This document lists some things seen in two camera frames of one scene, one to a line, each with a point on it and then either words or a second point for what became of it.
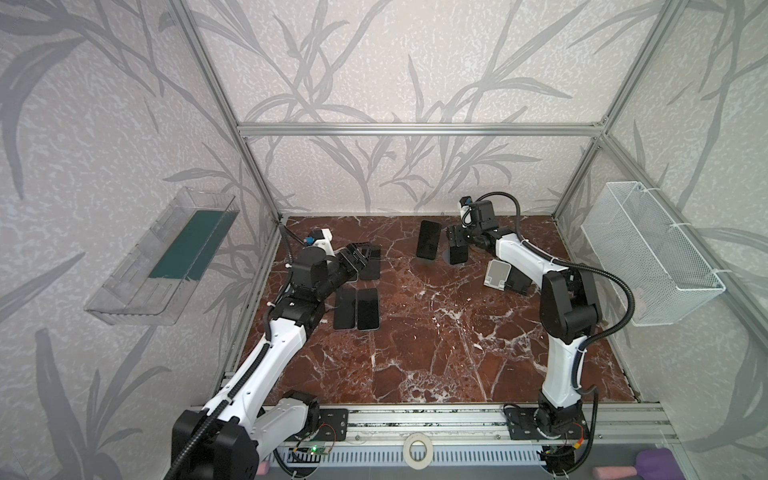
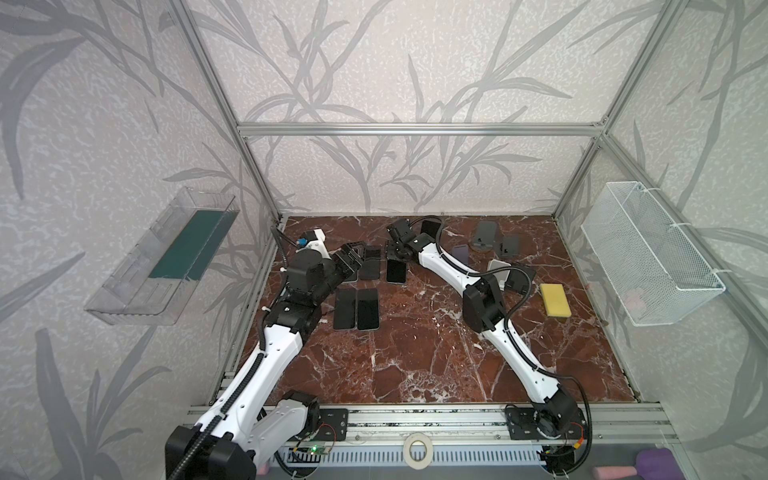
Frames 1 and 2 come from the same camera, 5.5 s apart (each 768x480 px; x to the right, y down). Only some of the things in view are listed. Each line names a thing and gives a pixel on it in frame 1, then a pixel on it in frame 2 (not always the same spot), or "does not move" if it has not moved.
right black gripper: x=462 y=235 -> x=399 y=237
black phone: x=458 y=254 -> x=396 y=271
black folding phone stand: x=517 y=281 does not move
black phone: x=372 y=271 does not move
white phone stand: x=496 y=274 does not move
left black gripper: x=351 y=261 does not move
